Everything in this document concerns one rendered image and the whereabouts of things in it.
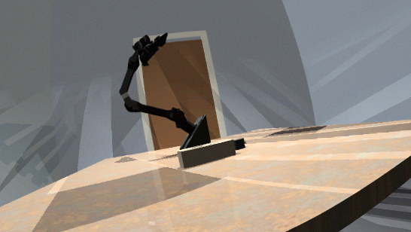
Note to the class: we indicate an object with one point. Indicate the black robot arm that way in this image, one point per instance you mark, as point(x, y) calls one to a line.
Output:
point(131, 105)

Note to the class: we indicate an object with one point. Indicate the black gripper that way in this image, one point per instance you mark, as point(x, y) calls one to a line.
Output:
point(152, 48)

